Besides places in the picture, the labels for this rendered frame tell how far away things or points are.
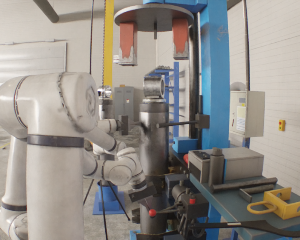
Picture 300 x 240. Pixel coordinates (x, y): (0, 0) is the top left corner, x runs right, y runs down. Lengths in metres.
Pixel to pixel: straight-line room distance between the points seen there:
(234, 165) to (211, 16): 1.05
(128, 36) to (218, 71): 0.69
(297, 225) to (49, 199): 0.85
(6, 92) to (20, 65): 12.86
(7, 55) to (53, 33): 2.83
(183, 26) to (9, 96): 1.33
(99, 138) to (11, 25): 13.17
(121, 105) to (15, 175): 10.75
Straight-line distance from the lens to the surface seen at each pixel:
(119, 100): 11.70
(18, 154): 1.13
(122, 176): 0.93
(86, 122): 0.43
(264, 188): 1.21
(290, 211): 0.99
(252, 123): 2.05
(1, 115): 0.52
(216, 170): 1.17
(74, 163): 0.44
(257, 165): 1.41
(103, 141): 1.27
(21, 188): 1.16
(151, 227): 1.83
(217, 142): 1.71
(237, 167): 1.34
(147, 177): 1.51
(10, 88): 0.50
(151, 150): 1.58
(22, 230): 1.05
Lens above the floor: 1.53
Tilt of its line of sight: 6 degrees down
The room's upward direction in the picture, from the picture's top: straight up
